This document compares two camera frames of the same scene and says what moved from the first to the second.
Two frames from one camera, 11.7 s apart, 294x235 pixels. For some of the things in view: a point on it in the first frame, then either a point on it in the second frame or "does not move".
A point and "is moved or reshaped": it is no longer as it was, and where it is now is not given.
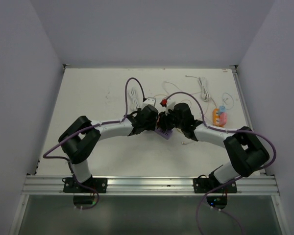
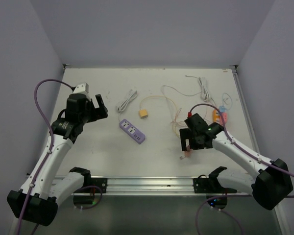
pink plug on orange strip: x=223 y=118 does not move
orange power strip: x=216 y=118 does not move
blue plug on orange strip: x=222 y=108 does not move
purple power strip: x=166 y=134 is moved or reshaped
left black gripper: x=151 y=126 → x=98 y=113
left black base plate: x=99 y=184 does not move
